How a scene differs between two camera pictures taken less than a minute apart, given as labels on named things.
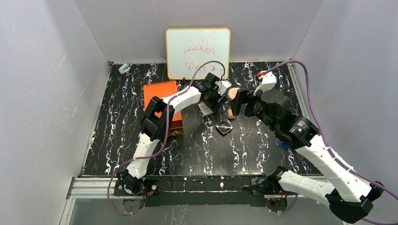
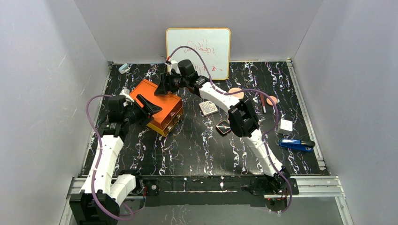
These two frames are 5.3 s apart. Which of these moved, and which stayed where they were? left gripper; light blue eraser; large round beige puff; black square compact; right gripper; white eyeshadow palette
Moved: left gripper; right gripper
Stayed: light blue eraser; large round beige puff; white eyeshadow palette; black square compact
